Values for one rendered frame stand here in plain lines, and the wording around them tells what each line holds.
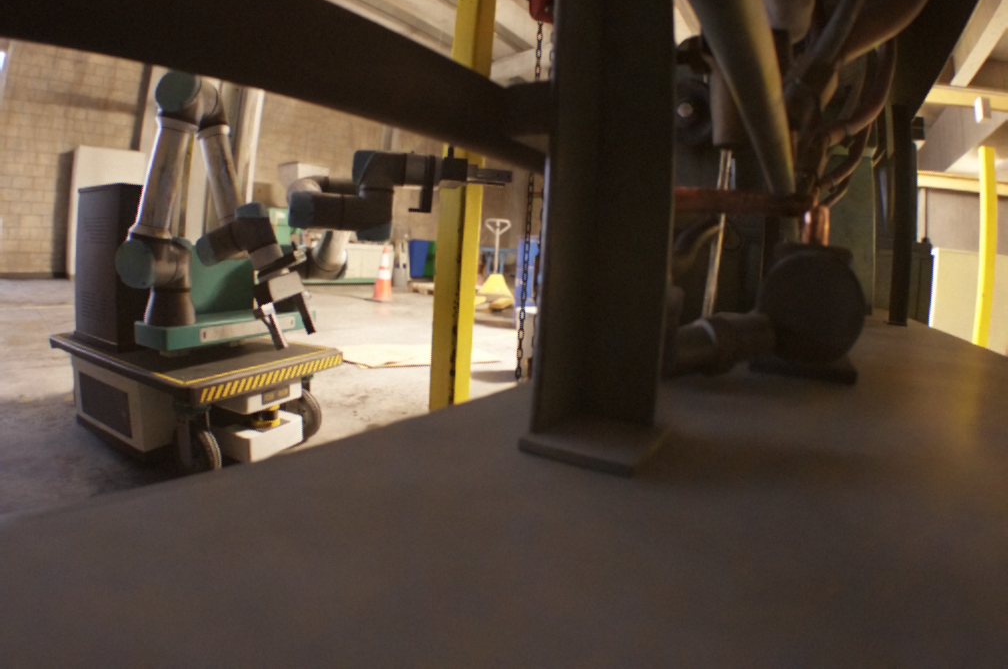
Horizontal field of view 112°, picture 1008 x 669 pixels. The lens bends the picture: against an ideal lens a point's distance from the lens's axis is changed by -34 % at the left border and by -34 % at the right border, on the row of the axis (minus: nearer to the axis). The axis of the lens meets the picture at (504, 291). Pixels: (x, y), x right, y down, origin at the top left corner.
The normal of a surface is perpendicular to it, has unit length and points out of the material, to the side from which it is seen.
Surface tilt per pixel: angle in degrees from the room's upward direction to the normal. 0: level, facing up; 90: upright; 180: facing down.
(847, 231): 72
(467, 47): 90
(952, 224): 90
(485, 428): 0
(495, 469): 0
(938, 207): 90
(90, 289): 90
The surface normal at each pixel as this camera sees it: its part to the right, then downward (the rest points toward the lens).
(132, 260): 0.08, 0.20
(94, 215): -0.30, 0.04
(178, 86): 0.15, -0.06
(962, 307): -0.55, 0.02
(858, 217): -0.50, -0.29
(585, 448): 0.07, -1.00
